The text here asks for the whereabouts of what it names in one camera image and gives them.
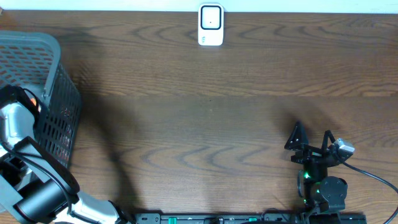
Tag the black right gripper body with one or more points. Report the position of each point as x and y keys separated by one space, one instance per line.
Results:
x=310 y=154

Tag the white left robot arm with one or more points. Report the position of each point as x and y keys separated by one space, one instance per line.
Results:
x=35 y=187

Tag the grey plastic basket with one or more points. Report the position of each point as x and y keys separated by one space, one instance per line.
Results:
x=32 y=60

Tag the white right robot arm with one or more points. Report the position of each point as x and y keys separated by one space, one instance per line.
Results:
x=321 y=193

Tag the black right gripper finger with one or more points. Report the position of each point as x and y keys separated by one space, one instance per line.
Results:
x=298 y=138
x=328 y=136

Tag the orange small box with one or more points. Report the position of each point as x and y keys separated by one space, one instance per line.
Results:
x=32 y=101

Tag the white barcode scanner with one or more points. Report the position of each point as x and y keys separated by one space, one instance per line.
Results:
x=210 y=24

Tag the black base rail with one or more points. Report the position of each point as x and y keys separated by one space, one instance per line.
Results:
x=268 y=217

